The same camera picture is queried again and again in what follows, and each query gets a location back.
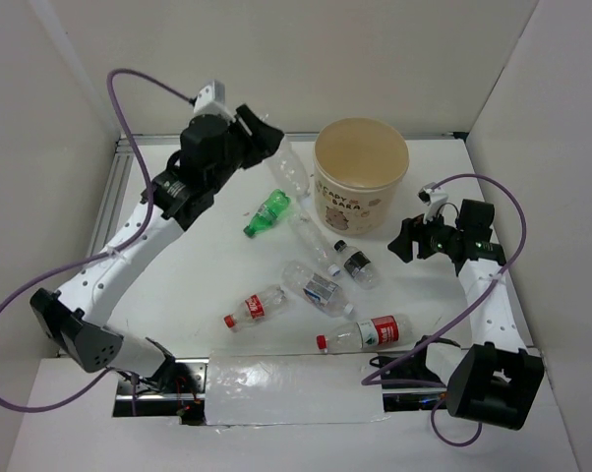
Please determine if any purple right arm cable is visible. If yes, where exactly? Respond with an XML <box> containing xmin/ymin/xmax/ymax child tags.
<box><xmin>360</xmin><ymin>174</ymin><xmax>528</xmax><ymax>446</ymax></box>

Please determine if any clear bottle black cap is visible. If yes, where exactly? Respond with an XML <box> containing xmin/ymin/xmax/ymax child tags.
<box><xmin>333</xmin><ymin>240</ymin><xmax>379</xmax><ymax>289</ymax></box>

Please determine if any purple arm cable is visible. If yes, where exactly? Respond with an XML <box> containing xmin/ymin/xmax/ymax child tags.
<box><xmin>360</xmin><ymin>174</ymin><xmax>528</xmax><ymax>446</ymax></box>
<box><xmin>0</xmin><ymin>68</ymin><xmax>199</xmax><ymax>413</ymax></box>

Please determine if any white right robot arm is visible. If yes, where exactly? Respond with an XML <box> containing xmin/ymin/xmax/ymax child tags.
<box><xmin>388</xmin><ymin>192</ymin><xmax>544</xmax><ymax>430</ymax></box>

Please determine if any clear bottle blue label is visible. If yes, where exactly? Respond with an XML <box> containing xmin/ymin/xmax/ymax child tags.
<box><xmin>281</xmin><ymin>261</ymin><xmax>354</xmax><ymax>318</ymax></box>

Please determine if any beige capybara bin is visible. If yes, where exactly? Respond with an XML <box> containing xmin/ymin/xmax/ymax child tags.
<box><xmin>314</xmin><ymin>118</ymin><xmax>410</xmax><ymax>235</ymax></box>

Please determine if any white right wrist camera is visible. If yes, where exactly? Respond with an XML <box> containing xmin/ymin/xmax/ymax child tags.
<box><xmin>418</xmin><ymin>183</ymin><xmax>448</xmax><ymax>223</ymax></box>

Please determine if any long clear plastic bottle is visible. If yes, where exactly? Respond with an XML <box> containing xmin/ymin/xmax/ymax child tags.
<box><xmin>287</xmin><ymin>210</ymin><xmax>341</xmax><ymax>277</ymax></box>

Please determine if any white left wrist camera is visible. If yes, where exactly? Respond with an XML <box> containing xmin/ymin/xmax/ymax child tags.
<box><xmin>193</xmin><ymin>80</ymin><xmax>228</xmax><ymax>116</ymax></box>

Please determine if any aluminium frame rail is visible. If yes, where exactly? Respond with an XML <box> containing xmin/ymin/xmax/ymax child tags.
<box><xmin>57</xmin><ymin>131</ymin><xmax>467</xmax><ymax>355</ymax></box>

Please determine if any green plastic bottle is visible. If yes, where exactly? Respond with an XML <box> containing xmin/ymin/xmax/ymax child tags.
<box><xmin>243</xmin><ymin>189</ymin><xmax>291</xmax><ymax>238</ymax></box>

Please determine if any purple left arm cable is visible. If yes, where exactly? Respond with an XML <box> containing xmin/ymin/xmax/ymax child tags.
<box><xmin>0</xmin><ymin>68</ymin><xmax>199</xmax><ymax>413</ymax></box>

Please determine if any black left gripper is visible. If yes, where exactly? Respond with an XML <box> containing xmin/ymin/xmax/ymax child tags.
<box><xmin>208</xmin><ymin>104</ymin><xmax>285</xmax><ymax>193</ymax></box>

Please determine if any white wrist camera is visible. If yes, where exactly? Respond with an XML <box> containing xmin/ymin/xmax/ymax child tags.
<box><xmin>193</xmin><ymin>80</ymin><xmax>228</xmax><ymax>116</ymax></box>
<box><xmin>418</xmin><ymin>183</ymin><xmax>448</xmax><ymax>223</ymax></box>

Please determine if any clear bottle white cap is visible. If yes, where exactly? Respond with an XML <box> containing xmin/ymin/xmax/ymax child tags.
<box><xmin>265</xmin><ymin>135</ymin><xmax>311</xmax><ymax>201</ymax></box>

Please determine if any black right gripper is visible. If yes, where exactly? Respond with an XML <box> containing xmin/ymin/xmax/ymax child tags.
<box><xmin>387</xmin><ymin>205</ymin><xmax>463</xmax><ymax>263</ymax></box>

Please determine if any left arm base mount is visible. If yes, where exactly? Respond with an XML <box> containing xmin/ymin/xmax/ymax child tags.
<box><xmin>112</xmin><ymin>358</ymin><xmax>209</xmax><ymax>426</ymax></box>

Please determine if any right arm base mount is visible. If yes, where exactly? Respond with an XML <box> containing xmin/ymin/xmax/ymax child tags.
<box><xmin>382</xmin><ymin>351</ymin><xmax>444</xmax><ymax>413</ymax></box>

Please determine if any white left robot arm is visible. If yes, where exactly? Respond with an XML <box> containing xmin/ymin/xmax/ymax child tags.
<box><xmin>30</xmin><ymin>105</ymin><xmax>284</xmax><ymax>392</ymax></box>

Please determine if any small red label bottle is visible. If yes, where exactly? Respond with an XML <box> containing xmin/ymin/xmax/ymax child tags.
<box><xmin>223</xmin><ymin>284</ymin><xmax>288</xmax><ymax>330</ymax></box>

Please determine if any large red label bottle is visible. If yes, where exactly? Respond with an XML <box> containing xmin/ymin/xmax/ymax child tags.
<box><xmin>316</xmin><ymin>315</ymin><xmax>415</xmax><ymax>354</ymax></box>

